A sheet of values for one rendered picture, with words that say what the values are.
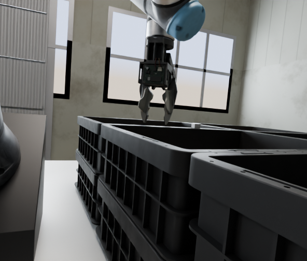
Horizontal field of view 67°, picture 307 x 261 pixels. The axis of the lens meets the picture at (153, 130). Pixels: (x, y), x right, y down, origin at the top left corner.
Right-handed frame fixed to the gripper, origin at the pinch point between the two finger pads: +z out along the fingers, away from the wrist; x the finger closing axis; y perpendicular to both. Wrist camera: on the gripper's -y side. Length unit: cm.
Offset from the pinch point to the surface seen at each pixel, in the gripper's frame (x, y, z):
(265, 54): 66, -244, -81
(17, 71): -166, -117, -29
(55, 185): -32.0, -1.6, 24.3
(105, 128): -3.6, 22.9, 1.8
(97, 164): -8.5, 15.6, 10.7
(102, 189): -2.9, 23.6, 13.0
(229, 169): 16.7, 45.8, 1.4
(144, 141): 7.9, 35.8, 1.6
